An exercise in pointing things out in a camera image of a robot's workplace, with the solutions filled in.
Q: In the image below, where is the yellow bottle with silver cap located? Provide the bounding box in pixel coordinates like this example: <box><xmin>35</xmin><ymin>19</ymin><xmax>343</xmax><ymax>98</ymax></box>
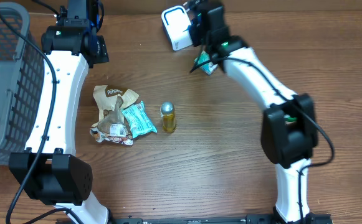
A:
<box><xmin>160</xmin><ymin>101</ymin><xmax>176</xmax><ymax>133</ymax></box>

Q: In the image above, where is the teal white large packet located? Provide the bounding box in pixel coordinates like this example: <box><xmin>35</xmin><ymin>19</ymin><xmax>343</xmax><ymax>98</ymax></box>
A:
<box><xmin>121</xmin><ymin>101</ymin><xmax>157</xmax><ymax>139</ymax></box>

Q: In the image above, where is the teal white small packet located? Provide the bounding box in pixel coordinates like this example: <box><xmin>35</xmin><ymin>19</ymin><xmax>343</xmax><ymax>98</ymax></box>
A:
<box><xmin>194</xmin><ymin>50</ymin><xmax>218</xmax><ymax>76</ymax></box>

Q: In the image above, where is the brown snack package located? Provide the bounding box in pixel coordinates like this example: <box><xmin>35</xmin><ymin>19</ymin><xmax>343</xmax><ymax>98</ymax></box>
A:
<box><xmin>90</xmin><ymin>85</ymin><xmax>139</xmax><ymax>146</ymax></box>

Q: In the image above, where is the green lid white jar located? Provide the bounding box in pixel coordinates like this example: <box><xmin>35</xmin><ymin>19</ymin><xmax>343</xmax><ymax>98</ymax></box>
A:
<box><xmin>284</xmin><ymin>114</ymin><xmax>297</xmax><ymax>124</ymax></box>

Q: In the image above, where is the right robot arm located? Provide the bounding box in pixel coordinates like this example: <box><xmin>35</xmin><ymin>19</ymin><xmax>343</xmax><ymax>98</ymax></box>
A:
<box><xmin>185</xmin><ymin>1</ymin><xmax>319</xmax><ymax>223</ymax></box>

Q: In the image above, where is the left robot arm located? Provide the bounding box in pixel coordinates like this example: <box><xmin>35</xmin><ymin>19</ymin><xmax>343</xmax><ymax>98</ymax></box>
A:
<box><xmin>9</xmin><ymin>1</ymin><xmax>111</xmax><ymax>223</ymax></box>

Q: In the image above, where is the white barcode scanner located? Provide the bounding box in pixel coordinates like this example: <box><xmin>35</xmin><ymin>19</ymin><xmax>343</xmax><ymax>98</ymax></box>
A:
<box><xmin>161</xmin><ymin>6</ymin><xmax>193</xmax><ymax>51</ymax></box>

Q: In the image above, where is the grey plastic shopping basket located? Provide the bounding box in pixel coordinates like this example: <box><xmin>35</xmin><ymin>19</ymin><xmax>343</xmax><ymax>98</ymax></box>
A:
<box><xmin>0</xmin><ymin>2</ymin><xmax>44</xmax><ymax>166</ymax></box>

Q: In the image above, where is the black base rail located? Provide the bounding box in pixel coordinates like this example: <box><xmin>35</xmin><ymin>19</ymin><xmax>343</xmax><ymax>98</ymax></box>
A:
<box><xmin>108</xmin><ymin>213</ymin><xmax>333</xmax><ymax>224</ymax></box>

